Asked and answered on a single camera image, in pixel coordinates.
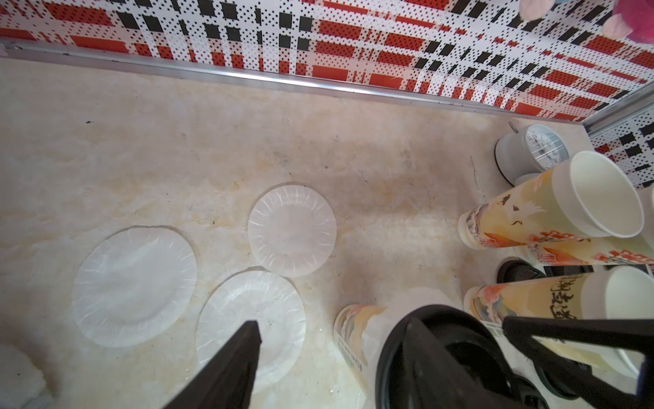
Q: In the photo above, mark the grey plush toy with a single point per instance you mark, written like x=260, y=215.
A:
x=22, y=384

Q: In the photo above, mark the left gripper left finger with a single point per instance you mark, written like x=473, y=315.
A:
x=227, y=380

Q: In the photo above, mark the paper milk tea cup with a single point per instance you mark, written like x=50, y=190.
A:
x=623, y=293
x=357, y=335

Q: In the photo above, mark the back right paper cup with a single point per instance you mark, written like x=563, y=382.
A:
x=637, y=250

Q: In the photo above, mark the back left paper cup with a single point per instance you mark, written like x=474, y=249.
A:
x=587, y=196

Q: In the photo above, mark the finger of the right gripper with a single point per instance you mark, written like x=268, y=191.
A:
x=633, y=335

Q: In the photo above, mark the black lid middle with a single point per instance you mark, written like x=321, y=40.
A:
x=538, y=388

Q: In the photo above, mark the plush doll blue striped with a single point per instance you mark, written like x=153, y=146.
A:
x=530, y=10

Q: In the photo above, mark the small white clock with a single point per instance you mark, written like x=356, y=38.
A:
x=531, y=150

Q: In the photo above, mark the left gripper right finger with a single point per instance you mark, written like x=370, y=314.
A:
x=436, y=380

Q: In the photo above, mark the plush doll pink striped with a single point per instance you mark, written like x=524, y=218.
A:
x=630, y=19

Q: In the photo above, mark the translucent leak-proof paper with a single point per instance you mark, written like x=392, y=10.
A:
x=409, y=299

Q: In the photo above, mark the black cup lid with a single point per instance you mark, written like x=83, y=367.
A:
x=471, y=345

